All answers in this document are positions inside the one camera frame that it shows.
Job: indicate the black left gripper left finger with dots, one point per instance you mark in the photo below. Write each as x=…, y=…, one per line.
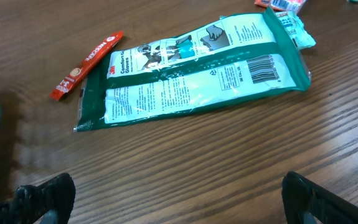
x=50, y=202

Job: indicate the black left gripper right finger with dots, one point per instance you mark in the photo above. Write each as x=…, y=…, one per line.
x=306, y=202

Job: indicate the red coffee stick sachet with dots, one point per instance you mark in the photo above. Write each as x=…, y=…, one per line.
x=87, y=64

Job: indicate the green sponge pack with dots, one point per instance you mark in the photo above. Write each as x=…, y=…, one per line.
x=235, y=59

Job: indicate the teal wet wipes pack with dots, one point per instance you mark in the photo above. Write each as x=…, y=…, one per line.
x=295, y=27

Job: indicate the red snack packet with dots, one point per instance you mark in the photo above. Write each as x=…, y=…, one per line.
x=282, y=5

